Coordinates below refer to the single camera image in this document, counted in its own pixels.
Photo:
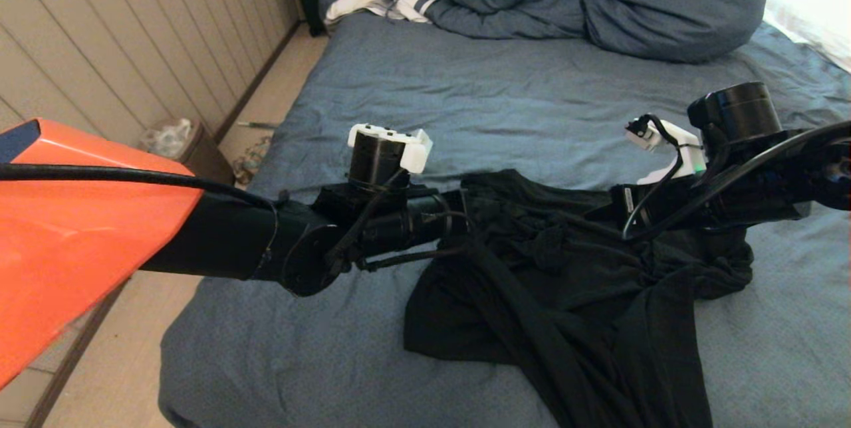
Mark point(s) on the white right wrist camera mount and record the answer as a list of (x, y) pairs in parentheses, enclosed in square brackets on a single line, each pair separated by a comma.
[(665, 132)]

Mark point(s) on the brown trash bin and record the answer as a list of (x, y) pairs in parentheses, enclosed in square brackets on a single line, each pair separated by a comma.
[(213, 159)]

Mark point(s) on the thin grey rod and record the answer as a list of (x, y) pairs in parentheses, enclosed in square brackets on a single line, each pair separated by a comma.
[(259, 125)]

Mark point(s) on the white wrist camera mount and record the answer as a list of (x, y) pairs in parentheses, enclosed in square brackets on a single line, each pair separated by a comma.
[(415, 152), (665, 132)]

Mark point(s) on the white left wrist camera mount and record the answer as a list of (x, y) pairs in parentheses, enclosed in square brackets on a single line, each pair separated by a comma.
[(415, 152)]

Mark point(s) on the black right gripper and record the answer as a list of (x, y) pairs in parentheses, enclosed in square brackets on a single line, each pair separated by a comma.
[(685, 205)]

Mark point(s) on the clear plastic bin liner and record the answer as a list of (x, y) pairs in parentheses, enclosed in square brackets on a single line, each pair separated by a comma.
[(166, 135)]

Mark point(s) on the patterned item on floor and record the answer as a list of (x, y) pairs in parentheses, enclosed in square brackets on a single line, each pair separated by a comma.
[(252, 162)]

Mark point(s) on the black moon print T-shirt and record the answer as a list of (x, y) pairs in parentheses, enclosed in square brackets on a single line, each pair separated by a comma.
[(572, 321)]

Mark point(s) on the blue bed sheet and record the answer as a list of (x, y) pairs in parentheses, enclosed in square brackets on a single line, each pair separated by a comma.
[(532, 102)]

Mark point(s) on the white pillow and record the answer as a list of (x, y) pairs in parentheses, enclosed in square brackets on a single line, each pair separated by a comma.
[(814, 22)]

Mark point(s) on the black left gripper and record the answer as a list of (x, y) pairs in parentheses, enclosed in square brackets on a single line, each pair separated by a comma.
[(425, 222)]

